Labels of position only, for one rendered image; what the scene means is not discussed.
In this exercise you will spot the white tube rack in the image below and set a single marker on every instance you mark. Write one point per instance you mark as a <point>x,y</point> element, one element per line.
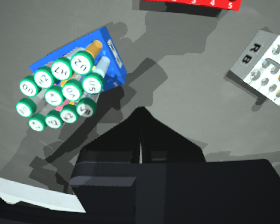
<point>249,64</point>

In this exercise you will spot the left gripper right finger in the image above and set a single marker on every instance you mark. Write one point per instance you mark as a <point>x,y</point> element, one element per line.
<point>164,145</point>

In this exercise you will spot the red lego-style plate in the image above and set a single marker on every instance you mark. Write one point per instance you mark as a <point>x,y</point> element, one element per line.
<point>221,4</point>

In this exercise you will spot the light blue tube with green-rimmed white cap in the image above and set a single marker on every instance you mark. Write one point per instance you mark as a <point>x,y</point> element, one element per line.
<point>93,82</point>

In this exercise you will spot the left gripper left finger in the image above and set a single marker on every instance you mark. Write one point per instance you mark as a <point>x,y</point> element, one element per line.
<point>117,144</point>

